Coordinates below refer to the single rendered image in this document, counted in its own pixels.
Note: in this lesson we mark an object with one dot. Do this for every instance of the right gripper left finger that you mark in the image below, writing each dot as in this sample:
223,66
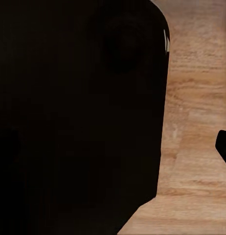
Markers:
9,147

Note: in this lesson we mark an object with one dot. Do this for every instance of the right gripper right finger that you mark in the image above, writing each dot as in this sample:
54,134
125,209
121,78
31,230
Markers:
221,144

